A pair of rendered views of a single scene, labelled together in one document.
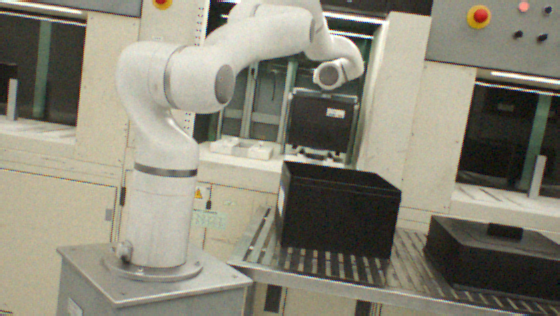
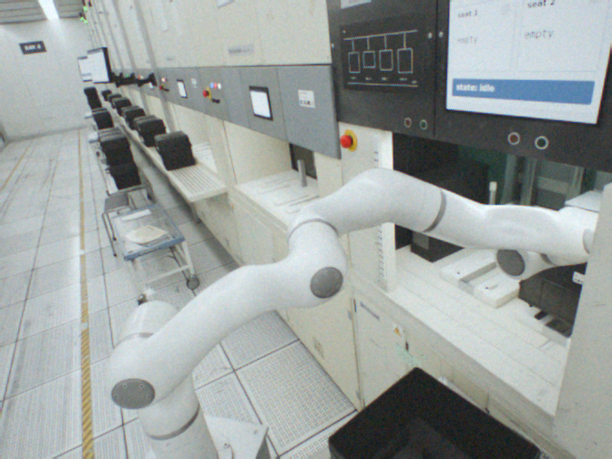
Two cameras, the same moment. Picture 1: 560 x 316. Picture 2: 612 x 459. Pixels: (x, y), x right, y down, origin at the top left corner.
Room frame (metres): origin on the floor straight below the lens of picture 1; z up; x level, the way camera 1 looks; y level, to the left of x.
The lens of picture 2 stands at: (1.02, -0.48, 1.64)
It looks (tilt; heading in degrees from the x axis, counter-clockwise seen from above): 26 degrees down; 62
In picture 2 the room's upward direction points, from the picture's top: 8 degrees counter-clockwise
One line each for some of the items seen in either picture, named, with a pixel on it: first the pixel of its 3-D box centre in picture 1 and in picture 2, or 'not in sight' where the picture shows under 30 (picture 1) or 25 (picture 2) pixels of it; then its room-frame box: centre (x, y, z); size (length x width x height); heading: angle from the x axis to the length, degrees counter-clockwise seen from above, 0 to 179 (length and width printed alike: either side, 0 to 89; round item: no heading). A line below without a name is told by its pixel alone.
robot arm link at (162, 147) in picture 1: (159, 105); (158, 362); (1.02, 0.25, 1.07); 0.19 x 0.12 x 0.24; 66
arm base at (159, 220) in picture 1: (160, 217); (183, 442); (1.01, 0.22, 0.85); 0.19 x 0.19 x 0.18
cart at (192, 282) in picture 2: not in sight; (154, 249); (1.29, 2.67, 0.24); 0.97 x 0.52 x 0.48; 89
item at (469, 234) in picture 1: (500, 250); not in sight; (1.27, -0.55, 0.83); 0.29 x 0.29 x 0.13; 89
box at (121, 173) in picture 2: not in sight; (124, 173); (1.38, 4.04, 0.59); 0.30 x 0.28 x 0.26; 87
